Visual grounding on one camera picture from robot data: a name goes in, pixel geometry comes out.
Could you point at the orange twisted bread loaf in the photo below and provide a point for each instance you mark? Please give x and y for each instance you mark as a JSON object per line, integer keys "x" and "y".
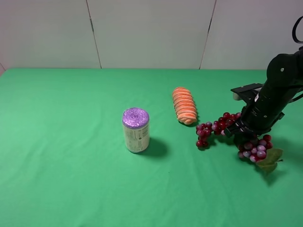
{"x": 184, "y": 106}

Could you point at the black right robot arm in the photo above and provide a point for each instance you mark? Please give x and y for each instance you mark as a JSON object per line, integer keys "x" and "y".
{"x": 265, "y": 102}

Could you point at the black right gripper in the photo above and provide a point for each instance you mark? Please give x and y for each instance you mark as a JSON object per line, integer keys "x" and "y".
{"x": 251, "y": 124}

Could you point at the red plastic grape bunch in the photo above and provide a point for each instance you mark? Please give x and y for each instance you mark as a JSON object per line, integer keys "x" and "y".
{"x": 257, "y": 149}

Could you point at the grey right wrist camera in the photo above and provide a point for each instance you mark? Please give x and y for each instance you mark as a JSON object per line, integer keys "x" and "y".
{"x": 246, "y": 92}

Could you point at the purple trash bag roll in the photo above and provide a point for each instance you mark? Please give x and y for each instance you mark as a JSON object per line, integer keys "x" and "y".
{"x": 136, "y": 129}

